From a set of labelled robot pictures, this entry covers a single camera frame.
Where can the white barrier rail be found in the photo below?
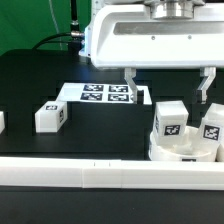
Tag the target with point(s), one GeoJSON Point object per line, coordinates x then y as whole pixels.
{"type": "Point", "coordinates": [2, 122]}
{"type": "Point", "coordinates": [120, 174]}

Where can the paper sheet with markers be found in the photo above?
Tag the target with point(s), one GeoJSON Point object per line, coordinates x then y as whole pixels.
{"type": "Point", "coordinates": [95, 93]}

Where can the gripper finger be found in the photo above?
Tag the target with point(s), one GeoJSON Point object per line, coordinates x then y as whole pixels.
{"type": "Point", "coordinates": [208, 74]}

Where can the white front barrier rail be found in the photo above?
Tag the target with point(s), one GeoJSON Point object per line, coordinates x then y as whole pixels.
{"type": "Point", "coordinates": [120, 174]}

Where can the white left barrier rail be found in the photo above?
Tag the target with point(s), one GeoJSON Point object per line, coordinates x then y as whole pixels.
{"type": "Point", "coordinates": [2, 122]}

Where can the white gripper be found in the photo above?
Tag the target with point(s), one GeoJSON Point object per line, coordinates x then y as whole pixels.
{"type": "Point", "coordinates": [136, 36]}

